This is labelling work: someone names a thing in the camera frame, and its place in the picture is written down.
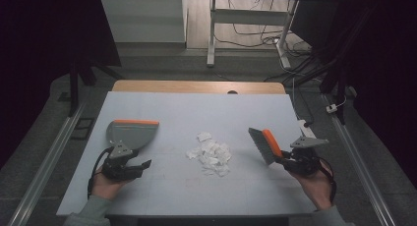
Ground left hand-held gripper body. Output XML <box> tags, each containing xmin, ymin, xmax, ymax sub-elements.
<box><xmin>100</xmin><ymin>140</ymin><xmax>146</xmax><ymax>182</ymax></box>

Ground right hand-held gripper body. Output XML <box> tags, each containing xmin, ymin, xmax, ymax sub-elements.
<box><xmin>280</xmin><ymin>135</ymin><xmax>330</xmax><ymax>177</ymax></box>

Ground grey dustpan with orange edge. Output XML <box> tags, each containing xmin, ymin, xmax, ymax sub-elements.
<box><xmin>105</xmin><ymin>119</ymin><xmax>160</xmax><ymax>152</ymax></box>

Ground orange brush with grey bristles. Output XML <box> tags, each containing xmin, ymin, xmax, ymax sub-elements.
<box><xmin>247</xmin><ymin>127</ymin><xmax>285</xmax><ymax>166</ymax></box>

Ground pile of white paper scraps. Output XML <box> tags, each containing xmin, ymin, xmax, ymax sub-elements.
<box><xmin>185</xmin><ymin>131</ymin><xmax>233</xmax><ymax>178</ymax></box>

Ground person's left hand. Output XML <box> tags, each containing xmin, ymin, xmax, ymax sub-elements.
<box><xmin>90</xmin><ymin>170</ymin><xmax>132</xmax><ymax>201</ymax></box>

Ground person's right hand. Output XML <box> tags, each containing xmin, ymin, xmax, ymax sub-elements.
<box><xmin>289</xmin><ymin>162</ymin><xmax>334</xmax><ymax>211</ymax></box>

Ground white flat strip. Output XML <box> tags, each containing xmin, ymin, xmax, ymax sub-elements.
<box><xmin>296</xmin><ymin>119</ymin><xmax>318</xmax><ymax>140</ymax></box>

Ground white table mat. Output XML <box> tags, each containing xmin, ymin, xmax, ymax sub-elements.
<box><xmin>55</xmin><ymin>90</ymin><xmax>318</xmax><ymax>217</ymax></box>

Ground wooden table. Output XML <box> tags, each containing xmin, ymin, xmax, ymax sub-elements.
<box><xmin>111</xmin><ymin>80</ymin><xmax>287</xmax><ymax>95</ymax></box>

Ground black stand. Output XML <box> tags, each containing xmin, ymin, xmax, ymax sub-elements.
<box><xmin>68</xmin><ymin>55</ymin><xmax>126</xmax><ymax>118</ymax></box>

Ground black curtain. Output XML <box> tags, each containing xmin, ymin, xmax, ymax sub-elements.
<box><xmin>0</xmin><ymin>0</ymin><xmax>123</xmax><ymax>170</ymax></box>
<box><xmin>291</xmin><ymin>0</ymin><xmax>417</xmax><ymax>188</ymax></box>

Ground white cabinet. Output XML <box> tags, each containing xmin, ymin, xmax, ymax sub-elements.
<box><xmin>99</xmin><ymin>0</ymin><xmax>189</xmax><ymax>50</ymax></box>

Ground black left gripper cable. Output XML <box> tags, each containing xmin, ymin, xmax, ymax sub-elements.
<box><xmin>86</xmin><ymin>146</ymin><xmax>114</xmax><ymax>200</ymax></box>

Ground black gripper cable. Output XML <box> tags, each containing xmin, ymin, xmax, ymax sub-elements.
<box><xmin>86</xmin><ymin>146</ymin><xmax>114</xmax><ymax>200</ymax></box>
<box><xmin>318</xmin><ymin>156</ymin><xmax>338</xmax><ymax>205</ymax></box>

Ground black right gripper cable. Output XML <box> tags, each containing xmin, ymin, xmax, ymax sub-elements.
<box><xmin>318</xmin><ymin>156</ymin><xmax>338</xmax><ymax>205</ymax></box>

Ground black floor frame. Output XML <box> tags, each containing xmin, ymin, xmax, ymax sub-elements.
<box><xmin>70</xmin><ymin>116</ymin><xmax>96</xmax><ymax>141</ymax></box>

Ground white plug with cable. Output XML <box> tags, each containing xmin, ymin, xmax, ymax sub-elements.
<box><xmin>325</xmin><ymin>95</ymin><xmax>348</xmax><ymax>115</ymax></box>

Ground aluminium rail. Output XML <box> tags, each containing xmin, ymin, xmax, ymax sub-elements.
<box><xmin>6</xmin><ymin>100</ymin><xmax>89</xmax><ymax>226</ymax></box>
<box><xmin>322</xmin><ymin>93</ymin><xmax>398</xmax><ymax>226</ymax></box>

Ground black floor cables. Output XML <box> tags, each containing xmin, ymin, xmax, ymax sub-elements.
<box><xmin>213</xmin><ymin>0</ymin><xmax>321</xmax><ymax>84</ymax></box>

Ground white desk frame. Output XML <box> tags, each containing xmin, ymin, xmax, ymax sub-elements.
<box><xmin>206</xmin><ymin>0</ymin><xmax>300</xmax><ymax>70</ymax></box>

